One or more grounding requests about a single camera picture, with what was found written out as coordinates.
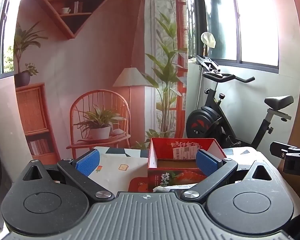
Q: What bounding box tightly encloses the printed wall backdrop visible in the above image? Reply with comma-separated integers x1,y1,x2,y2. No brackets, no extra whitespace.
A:
14,0,190,167

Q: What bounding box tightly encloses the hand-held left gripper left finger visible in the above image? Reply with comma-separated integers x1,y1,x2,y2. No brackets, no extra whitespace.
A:
22,149,115,202

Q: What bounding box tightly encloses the black exercise bike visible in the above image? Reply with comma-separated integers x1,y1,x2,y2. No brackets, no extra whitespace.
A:
185,54,294,151

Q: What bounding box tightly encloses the orange bear mat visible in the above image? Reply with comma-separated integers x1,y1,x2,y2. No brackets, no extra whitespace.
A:
128,177,156,193

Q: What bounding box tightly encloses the red cardboard box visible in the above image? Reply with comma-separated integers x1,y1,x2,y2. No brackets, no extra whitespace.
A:
147,137,227,188

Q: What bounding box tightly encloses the white cloth bag on pole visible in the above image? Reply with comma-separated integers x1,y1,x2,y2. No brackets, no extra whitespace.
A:
200,32,216,48

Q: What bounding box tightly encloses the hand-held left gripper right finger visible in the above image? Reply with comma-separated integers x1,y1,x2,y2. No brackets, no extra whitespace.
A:
181,149,273,204

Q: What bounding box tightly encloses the printed tablecloth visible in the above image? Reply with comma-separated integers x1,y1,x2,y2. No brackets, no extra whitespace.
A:
57,145,300,205

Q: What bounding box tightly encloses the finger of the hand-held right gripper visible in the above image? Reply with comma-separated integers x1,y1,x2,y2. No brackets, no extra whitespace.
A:
269,134,300,159

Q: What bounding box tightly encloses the window with black frame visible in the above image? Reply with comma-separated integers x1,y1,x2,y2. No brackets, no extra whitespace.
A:
190,0,283,74
0,0,20,80

